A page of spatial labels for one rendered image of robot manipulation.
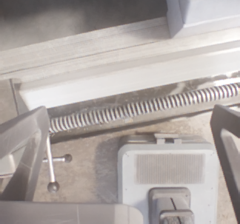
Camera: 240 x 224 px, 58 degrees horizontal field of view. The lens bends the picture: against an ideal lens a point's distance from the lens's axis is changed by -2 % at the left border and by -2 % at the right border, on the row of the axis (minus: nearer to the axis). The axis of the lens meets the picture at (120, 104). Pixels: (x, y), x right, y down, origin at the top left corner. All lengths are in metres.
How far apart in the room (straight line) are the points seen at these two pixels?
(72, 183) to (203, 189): 0.78
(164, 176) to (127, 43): 0.82
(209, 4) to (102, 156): 1.16
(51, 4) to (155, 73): 0.35
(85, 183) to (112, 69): 1.09
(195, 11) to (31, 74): 0.37
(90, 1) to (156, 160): 0.80
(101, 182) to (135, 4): 1.12
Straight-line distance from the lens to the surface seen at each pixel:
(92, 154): 1.41
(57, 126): 0.63
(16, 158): 0.64
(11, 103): 0.51
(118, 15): 0.63
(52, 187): 0.76
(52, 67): 0.52
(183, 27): 0.42
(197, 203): 1.28
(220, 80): 1.01
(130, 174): 1.16
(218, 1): 0.40
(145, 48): 0.51
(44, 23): 0.67
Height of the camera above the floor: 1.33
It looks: 85 degrees down
